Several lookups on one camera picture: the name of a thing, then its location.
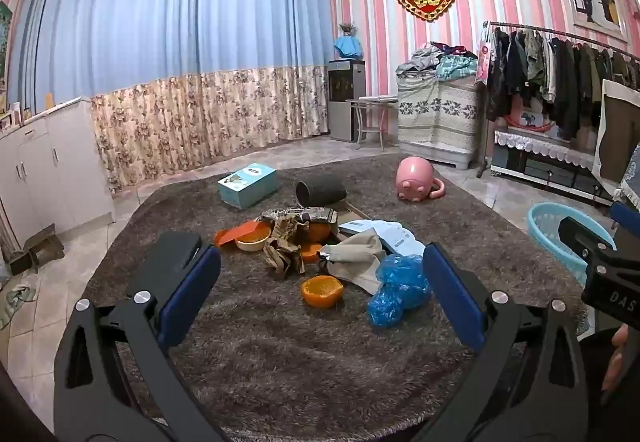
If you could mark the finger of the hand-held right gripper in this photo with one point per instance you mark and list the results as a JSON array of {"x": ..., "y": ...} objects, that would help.
[
  {"x": 626, "y": 214},
  {"x": 580, "y": 234}
]

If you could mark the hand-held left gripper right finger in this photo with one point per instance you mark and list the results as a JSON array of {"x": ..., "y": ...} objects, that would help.
[{"x": 452, "y": 292}]

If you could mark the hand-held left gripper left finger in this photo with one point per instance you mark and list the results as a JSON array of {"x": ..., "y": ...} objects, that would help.
[{"x": 192, "y": 287}]

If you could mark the light blue plastic basket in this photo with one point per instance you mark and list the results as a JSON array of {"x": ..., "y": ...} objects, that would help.
[{"x": 545, "y": 222}]

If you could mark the white paper sheet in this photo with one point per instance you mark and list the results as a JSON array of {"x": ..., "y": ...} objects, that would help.
[{"x": 390, "y": 234}]

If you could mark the brown paper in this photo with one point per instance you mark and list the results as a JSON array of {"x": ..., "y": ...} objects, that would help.
[{"x": 285, "y": 247}]

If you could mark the dark printed packet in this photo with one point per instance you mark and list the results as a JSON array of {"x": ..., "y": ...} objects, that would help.
[{"x": 305, "y": 213}]

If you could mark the person's right hand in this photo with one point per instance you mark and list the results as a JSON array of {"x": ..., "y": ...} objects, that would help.
[{"x": 615, "y": 362}]

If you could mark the blue patterned fringed cloth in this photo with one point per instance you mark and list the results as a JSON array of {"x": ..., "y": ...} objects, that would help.
[{"x": 630, "y": 197}]

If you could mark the blue plastic bag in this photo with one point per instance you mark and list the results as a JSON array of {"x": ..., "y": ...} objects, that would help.
[{"x": 395, "y": 287}]

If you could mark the white bowl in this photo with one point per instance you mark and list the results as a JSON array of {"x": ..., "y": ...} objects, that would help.
[{"x": 252, "y": 243}]

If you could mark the beige bordered dark cover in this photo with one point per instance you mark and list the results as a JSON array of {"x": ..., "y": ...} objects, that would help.
[{"x": 622, "y": 137}]

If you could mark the low stand with lace cloth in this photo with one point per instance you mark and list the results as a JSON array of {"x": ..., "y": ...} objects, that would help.
[{"x": 540, "y": 147}]

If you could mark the beige cloth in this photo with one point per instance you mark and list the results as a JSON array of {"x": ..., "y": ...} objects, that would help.
[{"x": 355, "y": 257}]

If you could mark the teal cardboard box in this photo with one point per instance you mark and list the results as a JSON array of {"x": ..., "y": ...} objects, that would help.
[{"x": 247, "y": 187}]

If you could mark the grey shaggy rug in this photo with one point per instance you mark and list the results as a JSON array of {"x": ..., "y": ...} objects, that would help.
[{"x": 280, "y": 362}]

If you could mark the pink pig mug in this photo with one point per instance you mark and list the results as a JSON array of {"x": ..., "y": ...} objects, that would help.
[{"x": 415, "y": 177}]

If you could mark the orange peel half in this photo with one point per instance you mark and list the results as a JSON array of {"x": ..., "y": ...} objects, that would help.
[{"x": 322, "y": 294}]

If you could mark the row of hanging clothes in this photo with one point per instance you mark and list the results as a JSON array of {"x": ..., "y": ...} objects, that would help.
[{"x": 560, "y": 72}]

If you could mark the black cylindrical holder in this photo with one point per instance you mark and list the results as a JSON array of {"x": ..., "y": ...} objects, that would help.
[{"x": 322, "y": 190}]

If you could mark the small wooden stool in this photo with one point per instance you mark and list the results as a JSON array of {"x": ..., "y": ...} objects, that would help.
[{"x": 35, "y": 247}]

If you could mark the chest with patterned cover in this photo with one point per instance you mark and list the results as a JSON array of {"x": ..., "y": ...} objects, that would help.
[{"x": 435, "y": 117}]

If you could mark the green cloth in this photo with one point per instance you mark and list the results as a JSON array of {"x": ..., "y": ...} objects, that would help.
[{"x": 17, "y": 304}]

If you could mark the white cabinet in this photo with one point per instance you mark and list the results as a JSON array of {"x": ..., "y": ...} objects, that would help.
[{"x": 55, "y": 162}]

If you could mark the metal clothes rack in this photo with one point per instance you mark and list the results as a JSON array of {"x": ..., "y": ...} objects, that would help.
[{"x": 565, "y": 36}]

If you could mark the pink hanging bag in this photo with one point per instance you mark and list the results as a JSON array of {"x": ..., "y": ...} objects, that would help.
[{"x": 483, "y": 59}]

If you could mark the small metal side table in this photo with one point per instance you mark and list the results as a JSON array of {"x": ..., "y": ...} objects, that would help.
[{"x": 372, "y": 104}]

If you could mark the grey water dispenser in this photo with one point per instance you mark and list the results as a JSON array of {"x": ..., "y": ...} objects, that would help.
[{"x": 345, "y": 102}]

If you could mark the pile of folded clothes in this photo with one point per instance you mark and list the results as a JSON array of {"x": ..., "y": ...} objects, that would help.
[{"x": 440, "y": 62}]

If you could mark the blue and floral curtain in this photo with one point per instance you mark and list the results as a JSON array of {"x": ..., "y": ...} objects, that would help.
[{"x": 165, "y": 47}]

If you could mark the blue covered water bottle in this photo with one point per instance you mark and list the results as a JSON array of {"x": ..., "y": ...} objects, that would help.
[{"x": 349, "y": 47}]

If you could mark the small potted plant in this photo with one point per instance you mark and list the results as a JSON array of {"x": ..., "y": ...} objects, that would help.
[{"x": 347, "y": 28}]

